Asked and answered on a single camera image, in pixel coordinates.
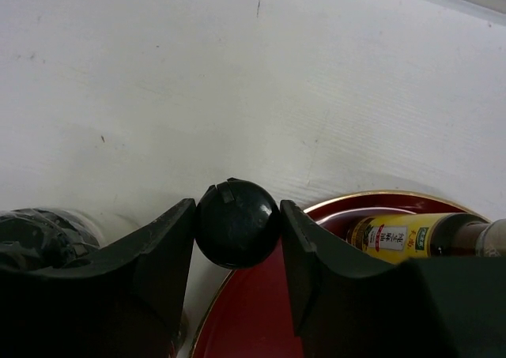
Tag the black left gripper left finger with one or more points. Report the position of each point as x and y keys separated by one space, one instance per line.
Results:
x=124 y=300

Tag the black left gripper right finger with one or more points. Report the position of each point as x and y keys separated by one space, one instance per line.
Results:
x=345 y=303

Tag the yellow label sesame oil bottle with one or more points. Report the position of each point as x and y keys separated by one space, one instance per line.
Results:
x=397 y=237

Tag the clear salt shaker black cap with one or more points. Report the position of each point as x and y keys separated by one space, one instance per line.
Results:
x=35 y=238

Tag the black cap spice bottle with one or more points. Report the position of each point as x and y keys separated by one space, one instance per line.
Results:
x=238 y=224

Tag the red round tray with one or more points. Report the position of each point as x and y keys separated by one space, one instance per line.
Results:
x=250 y=313

